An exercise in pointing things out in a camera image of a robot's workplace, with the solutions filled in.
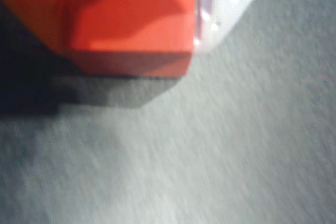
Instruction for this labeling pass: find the red cube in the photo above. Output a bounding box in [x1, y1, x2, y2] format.
[59, 0, 197, 78]

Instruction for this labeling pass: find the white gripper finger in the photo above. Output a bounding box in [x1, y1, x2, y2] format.
[193, 0, 274, 55]

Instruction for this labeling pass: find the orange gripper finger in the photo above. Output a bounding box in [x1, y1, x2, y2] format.
[0, 0, 64, 55]

